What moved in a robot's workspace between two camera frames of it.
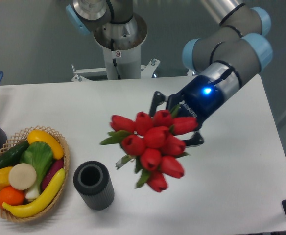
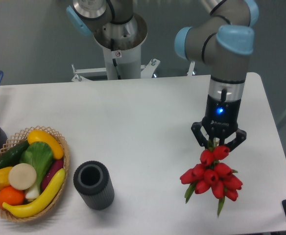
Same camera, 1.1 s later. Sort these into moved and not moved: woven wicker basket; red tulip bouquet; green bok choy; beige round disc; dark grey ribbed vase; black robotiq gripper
Moved: black robotiq gripper; red tulip bouquet
Not moved: green bok choy; dark grey ribbed vase; beige round disc; woven wicker basket
